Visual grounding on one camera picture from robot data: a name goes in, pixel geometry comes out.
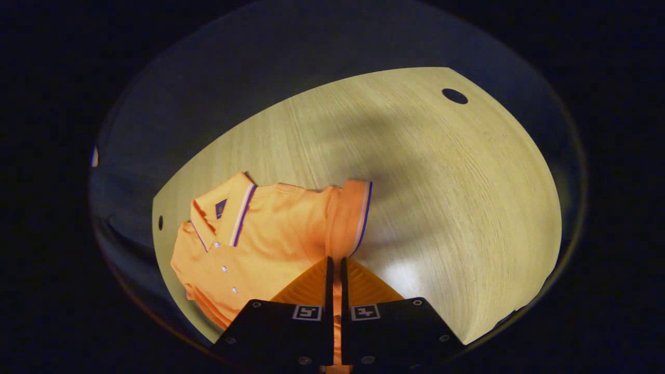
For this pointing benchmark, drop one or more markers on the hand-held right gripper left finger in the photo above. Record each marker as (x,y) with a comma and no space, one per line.
(280,332)

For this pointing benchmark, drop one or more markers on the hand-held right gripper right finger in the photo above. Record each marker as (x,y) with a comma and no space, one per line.
(395,332)

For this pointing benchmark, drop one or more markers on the orange polo T-shirt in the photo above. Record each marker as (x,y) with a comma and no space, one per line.
(280,228)

